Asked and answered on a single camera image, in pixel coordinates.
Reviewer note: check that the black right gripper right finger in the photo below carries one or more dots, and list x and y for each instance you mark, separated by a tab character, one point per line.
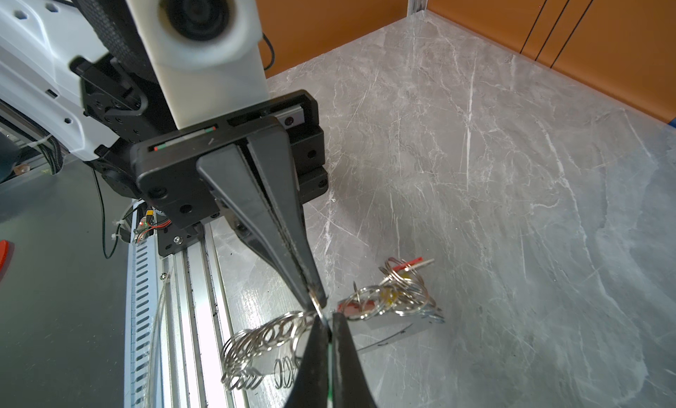
349	385

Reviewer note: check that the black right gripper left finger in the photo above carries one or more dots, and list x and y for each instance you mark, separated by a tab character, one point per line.
310	389

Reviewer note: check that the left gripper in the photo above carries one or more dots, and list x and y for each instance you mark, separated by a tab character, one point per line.
264	196

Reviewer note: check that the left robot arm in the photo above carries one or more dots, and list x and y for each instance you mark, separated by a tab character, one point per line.
77	72

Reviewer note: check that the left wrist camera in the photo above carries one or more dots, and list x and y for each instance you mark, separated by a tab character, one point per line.
204	53

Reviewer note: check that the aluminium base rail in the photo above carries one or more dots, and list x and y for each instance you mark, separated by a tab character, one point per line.
177	320

